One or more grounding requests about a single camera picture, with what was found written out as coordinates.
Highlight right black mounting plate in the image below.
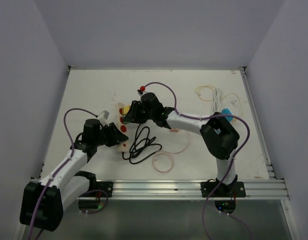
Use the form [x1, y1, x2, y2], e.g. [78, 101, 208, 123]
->
[200, 178, 246, 199]

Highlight black mounting plate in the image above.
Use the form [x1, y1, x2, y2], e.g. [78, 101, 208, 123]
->
[81, 181, 114, 198]
[200, 178, 246, 199]

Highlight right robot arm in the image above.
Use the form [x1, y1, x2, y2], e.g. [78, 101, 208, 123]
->
[123, 92, 240, 196]

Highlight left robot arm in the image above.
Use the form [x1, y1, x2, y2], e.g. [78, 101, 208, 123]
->
[20, 119, 128, 232]

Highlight black power cord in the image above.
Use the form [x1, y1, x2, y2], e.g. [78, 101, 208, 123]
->
[121, 124, 162, 165]

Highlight beige power strip red sockets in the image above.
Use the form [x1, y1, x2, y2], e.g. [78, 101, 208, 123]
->
[114, 102, 129, 153]

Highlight thin pink USB cable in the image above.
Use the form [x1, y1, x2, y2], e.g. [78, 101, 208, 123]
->
[152, 129, 191, 175]

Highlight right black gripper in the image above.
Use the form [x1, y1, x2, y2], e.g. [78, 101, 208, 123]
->
[123, 100, 155, 125]

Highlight yellow adapter plug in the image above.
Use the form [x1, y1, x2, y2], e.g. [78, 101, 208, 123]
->
[119, 105, 130, 116]

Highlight pink USB charger with cable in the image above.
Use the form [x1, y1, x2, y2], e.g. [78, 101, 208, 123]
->
[170, 128, 179, 133]

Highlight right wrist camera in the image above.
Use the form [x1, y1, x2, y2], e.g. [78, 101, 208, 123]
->
[137, 86, 147, 97]

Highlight blue adapter plug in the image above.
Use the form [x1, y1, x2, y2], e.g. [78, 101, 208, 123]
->
[221, 108, 233, 123]

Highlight white power strip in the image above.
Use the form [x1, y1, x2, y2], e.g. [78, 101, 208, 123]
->
[215, 112, 236, 124]

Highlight yellow thin cable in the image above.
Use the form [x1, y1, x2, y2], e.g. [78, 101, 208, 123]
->
[195, 85, 244, 118]

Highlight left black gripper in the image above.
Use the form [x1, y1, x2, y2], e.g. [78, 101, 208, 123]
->
[94, 122, 128, 147]

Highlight aluminium front rail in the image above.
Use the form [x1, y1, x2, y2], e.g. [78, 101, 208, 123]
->
[25, 179, 289, 200]

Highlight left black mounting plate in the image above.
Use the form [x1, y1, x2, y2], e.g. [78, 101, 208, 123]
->
[81, 181, 114, 198]

